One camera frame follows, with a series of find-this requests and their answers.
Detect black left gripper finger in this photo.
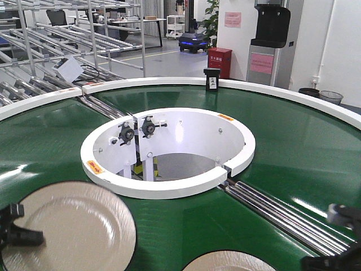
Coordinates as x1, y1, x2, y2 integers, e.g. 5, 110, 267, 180
5, 203, 44, 246

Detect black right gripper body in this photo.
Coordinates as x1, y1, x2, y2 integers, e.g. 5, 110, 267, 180
301, 242, 360, 271

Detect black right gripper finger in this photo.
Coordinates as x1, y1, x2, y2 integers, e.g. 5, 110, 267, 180
327, 203, 360, 230

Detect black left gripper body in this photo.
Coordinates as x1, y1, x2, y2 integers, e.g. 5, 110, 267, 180
1, 207, 11, 250

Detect beige plate black rim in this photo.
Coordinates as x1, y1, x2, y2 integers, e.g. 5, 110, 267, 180
183, 250, 275, 271
2, 181, 137, 270

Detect white shelf cart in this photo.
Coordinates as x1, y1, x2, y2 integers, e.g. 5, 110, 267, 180
166, 15, 185, 40

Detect steel conveyor rollers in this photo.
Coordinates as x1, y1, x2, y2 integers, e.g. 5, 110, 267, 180
220, 178, 355, 256

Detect white outer conveyor rim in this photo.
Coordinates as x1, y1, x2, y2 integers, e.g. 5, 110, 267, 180
1, 77, 360, 139

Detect black mesh waste bin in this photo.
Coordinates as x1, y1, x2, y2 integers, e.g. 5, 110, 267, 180
319, 90, 344, 105

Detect white paper sheet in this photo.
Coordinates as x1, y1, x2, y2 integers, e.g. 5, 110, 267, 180
52, 56, 83, 83

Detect metal roller rack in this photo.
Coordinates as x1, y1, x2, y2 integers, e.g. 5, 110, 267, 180
1, 1, 146, 106

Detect red fire extinguisher box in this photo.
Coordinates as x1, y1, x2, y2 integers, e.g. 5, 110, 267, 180
208, 47, 232, 79

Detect black water dispenser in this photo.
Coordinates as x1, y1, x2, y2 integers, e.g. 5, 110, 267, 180
246, 1, 290, 86

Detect black desk table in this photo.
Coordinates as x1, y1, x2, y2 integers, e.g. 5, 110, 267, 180
66, 15, 166, 49

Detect green potted plant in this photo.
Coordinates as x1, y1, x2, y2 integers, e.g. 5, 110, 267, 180
202, 0, 219, 49

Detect blue lit mobile robot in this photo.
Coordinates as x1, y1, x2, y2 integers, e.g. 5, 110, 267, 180
178, 19, 209, 53

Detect black bearing mount left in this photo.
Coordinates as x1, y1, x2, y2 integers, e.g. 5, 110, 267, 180
111, 122, 135, 146

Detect black bearing mount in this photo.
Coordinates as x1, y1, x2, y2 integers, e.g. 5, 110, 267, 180
141, 116, 168, 138
111, 122, 135, 146

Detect white inner conveyor ring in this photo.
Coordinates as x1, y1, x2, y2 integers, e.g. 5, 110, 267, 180
80, 107, 256, 200

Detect black bearing mount right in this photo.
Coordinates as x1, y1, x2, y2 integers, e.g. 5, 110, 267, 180
141, 116, 168, 138

